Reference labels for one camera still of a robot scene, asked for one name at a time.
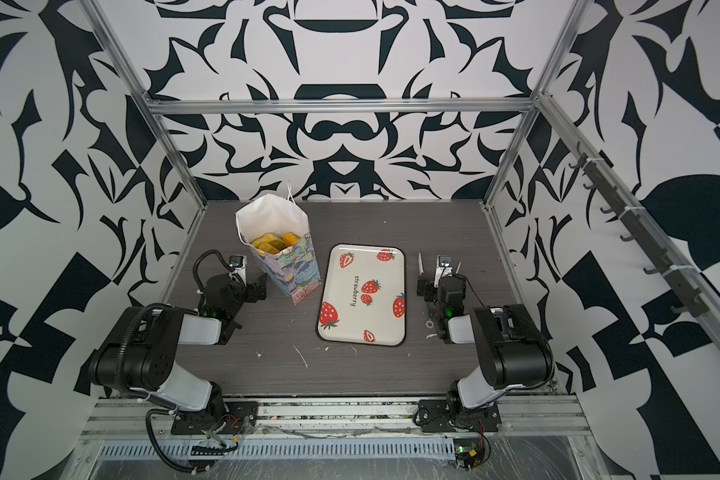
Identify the column fake croissant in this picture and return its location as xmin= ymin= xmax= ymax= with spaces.
xmin=251 ymin=233 xmax=287 ymax=255

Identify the colourful printed paper bag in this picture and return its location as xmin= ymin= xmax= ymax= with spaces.
xmin=235 ymin=194 xmax=321 ymax=304

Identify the long striped fake croissant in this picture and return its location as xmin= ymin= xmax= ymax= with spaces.
xmin=282 ymin=232 xmax=301 ymax=247

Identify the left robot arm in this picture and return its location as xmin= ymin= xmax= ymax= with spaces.
xmin=86 ymin=249 xmax=267 ymax=475

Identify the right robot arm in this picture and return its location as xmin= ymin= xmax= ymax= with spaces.
xmin=413 ymin=274 xmax=554 ymax=433

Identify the strawberry print tray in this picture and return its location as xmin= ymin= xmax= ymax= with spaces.
xmin=317 ymin=244 xmax=406 ymax=347

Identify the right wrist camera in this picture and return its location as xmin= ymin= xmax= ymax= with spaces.
xmin=434 ymin=255 xmax=453 ymax=286

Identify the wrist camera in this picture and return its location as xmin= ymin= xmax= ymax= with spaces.
xmin=228 ymin=255 xmax=247 ymax=284
xmin=434 ymin=255 xmax=453 ymax=286

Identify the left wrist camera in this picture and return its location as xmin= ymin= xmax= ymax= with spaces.
xmin=228 ymin=255 xmax=247 ymax=284

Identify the base rail with cable duct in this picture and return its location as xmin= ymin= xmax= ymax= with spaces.
xmin=63 ymin=393 xmax=607 ymax=479

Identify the wall hook rack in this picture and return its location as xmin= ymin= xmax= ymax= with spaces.
xmin=571 ymin=153 xmax=710 ymax=318

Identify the aluminium frame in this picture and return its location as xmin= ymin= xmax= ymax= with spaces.
xmin=80 ymin=1 xmax=720 ymax=351

